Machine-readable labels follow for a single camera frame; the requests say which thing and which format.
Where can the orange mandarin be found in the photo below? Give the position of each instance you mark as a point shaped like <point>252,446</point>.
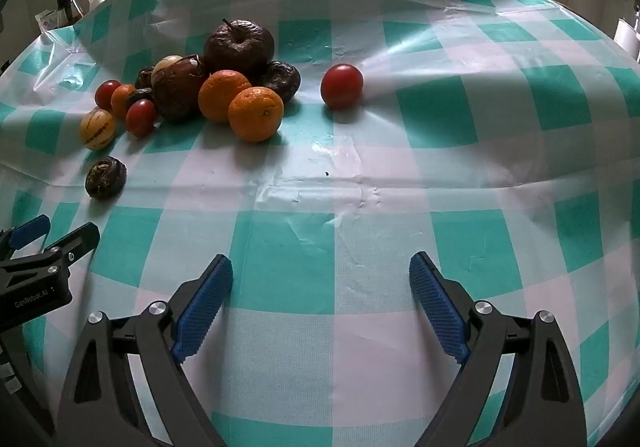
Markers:
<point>255,114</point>
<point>220,94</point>

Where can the large red tomato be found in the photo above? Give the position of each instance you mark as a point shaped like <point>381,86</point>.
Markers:
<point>341,86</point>

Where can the large dark reddish fruit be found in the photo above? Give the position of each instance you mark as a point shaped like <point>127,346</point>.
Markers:
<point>177,89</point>

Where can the small orange tomato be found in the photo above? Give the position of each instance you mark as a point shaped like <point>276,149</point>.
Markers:
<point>121,101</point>

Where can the dark glass bottle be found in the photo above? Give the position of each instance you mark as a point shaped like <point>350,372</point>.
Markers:
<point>69,7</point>

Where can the white container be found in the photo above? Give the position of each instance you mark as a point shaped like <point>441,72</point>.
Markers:
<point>627,39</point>

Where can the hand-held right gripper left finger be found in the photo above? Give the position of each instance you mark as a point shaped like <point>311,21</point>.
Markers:
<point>205,307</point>

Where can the dark wrinkled passion fruit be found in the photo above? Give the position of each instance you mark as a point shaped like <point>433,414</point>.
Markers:
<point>286,79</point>

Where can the yellow striped melon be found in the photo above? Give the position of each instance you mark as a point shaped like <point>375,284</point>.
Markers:
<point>97,128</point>

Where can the teal checkered tablecloth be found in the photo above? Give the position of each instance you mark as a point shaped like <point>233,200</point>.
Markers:
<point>350,207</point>

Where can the small red tomato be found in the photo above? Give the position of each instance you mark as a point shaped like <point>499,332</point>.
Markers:
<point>141,118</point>
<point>104,94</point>

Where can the small dark striped fruit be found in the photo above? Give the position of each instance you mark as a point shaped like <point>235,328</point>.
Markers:
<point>105,177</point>

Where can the small white carton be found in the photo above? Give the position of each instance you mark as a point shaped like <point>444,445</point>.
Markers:
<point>47,20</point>

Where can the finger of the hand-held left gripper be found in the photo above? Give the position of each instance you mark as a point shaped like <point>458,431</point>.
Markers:
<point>30,229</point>
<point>80,239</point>

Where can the pale round fruit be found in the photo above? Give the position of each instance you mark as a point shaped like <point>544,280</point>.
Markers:
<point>166,63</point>

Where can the wrinkled dark apple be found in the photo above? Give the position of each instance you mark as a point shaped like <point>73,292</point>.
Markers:
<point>240,47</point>

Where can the small dark wrinkled fruit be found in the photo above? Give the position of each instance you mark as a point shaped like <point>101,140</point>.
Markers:
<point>144,77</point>
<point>138,95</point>

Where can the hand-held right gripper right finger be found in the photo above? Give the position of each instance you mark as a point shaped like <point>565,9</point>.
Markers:
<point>437,307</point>

